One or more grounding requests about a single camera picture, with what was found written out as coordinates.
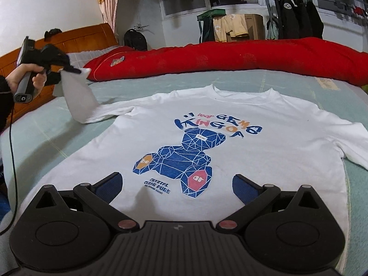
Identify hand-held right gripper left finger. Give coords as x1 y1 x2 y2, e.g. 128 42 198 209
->
29 172 140 234

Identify pink patterned curtain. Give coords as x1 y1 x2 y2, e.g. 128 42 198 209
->
96 0 120 36

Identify metal clothes drying rack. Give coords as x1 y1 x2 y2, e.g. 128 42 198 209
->
257 0 368 26

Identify plain black hanging jacket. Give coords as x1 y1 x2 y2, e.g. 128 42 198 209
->
296 0 324 39

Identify black backpack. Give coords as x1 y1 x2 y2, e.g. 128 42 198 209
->
124 29 148 52

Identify wooden headboard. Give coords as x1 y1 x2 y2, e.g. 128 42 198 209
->
0 23 120 121

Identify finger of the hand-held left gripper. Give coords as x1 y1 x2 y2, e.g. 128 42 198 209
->
44 70 65 87
56 50 82 74

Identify grey plaid pillow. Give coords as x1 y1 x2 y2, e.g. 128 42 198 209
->
52 46 135 98

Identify white printed sweatshirt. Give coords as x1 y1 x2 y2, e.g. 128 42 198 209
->
21 68 368 238

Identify black cable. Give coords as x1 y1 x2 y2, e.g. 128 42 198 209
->
0 92 16 235

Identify pale green hanging garment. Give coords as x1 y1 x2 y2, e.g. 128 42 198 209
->
266 14 279 40

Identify cardboard box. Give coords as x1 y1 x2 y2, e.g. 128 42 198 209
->
227 14 264 41

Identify person's left hand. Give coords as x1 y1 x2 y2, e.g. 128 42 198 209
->
4 63 47 95

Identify yellow clothes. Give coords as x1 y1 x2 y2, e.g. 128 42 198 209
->
213 14 248 42

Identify red quilt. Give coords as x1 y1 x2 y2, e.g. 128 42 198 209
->
86 37 368 87

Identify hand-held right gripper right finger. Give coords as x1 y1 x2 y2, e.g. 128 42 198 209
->
216 174 328 233

